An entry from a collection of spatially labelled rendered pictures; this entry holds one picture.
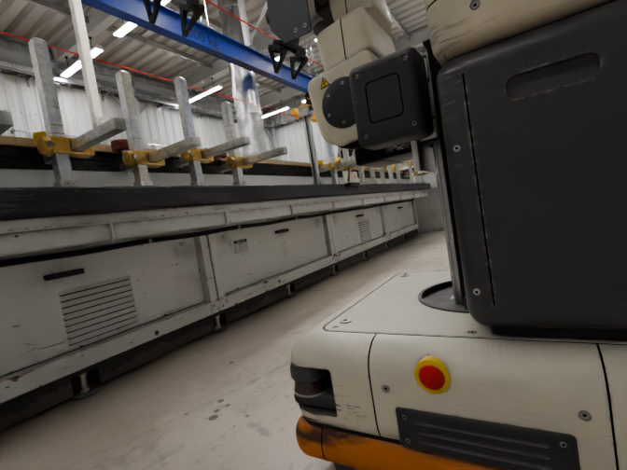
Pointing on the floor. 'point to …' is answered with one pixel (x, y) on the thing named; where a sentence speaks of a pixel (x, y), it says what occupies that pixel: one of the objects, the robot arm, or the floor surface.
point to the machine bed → (159, 279)
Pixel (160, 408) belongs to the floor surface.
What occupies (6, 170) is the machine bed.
